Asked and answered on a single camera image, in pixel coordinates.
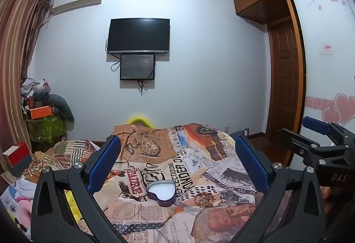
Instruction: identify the person's right hand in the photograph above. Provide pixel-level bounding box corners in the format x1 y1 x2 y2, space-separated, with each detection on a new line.
322 187 339 215

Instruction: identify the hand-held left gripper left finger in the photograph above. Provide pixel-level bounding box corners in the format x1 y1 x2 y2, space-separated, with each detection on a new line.
30 134 131 243

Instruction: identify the red box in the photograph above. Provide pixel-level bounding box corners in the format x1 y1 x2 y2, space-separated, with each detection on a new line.
2 142 30 168

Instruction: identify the printed newspaper blanket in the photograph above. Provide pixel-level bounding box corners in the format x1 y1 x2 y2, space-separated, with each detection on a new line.
36 122 280 243

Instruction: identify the gold chain bracelet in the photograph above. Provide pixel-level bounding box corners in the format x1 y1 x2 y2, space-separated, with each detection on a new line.
193 191 216 208

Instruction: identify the yellow round object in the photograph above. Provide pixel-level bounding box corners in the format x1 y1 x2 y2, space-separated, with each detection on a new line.
127 114 154 129

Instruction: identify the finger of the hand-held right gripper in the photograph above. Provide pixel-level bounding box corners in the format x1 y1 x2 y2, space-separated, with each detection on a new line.
302 116 355 150
278 128 350 167

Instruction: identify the wall-mounted black television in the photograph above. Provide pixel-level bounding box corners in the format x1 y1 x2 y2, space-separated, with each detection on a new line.
107 18 171 54

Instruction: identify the pink cloth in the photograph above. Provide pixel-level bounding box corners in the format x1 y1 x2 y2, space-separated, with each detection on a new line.
15 196 33 228

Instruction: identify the white heart-print wardrobe door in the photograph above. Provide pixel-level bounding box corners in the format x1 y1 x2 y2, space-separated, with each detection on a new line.
290 0 355 149

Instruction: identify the orange box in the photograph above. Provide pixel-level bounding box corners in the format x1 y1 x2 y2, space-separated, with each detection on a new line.
29 106 53 119

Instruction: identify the striped brown curtain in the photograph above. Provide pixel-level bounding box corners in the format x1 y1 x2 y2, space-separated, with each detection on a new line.
0 0 54 180

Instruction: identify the brown wooden door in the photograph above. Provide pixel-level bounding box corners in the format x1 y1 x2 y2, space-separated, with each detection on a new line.
267 21 301 141

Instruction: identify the printed cloth bundle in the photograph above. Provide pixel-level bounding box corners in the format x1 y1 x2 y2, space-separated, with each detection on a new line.
21 78 53 99

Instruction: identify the black television cable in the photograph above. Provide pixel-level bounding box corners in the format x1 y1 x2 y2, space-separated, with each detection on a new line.
105 39 121 72

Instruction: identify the small black wall monitor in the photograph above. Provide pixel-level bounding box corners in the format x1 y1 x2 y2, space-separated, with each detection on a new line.
120 54 156 81

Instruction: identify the green patterned cloth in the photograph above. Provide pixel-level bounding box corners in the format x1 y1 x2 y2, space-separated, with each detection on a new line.
26 115 67 143

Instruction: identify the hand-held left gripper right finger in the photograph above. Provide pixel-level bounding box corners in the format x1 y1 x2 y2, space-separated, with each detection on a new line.
219 129 325 243

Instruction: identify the purple heart-shaped tin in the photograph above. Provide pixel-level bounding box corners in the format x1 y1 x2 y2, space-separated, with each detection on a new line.
146 180 177 207

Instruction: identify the yellow toy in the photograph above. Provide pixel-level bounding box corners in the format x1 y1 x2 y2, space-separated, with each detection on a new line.
65 190 82 223

